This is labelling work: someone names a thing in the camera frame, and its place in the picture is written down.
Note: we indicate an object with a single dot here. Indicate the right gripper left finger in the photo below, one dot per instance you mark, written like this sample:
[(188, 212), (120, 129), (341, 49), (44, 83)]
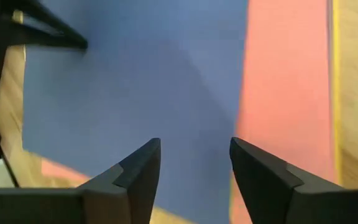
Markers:
[(73, 205)]

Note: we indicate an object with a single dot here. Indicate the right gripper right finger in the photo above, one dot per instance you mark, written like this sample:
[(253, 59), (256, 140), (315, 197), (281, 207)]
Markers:
[(306, 205)]

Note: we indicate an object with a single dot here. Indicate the pink paper sheet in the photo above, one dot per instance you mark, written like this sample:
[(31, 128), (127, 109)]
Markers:
[(284, 77)]

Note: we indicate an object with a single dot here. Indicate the blue paper sheet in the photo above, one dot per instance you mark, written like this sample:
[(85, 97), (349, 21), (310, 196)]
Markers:
[(135, 77)]

